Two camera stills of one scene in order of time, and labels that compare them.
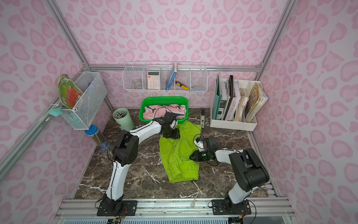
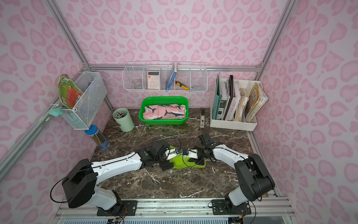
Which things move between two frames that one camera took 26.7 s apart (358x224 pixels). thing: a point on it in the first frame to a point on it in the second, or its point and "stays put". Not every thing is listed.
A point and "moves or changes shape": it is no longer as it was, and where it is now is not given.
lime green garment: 175,152 moves or changes shape
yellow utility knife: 182,85 stays put
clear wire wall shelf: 165,76 stays put
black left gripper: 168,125 to 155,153
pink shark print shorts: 153,111 stays put
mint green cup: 123,117 stays put
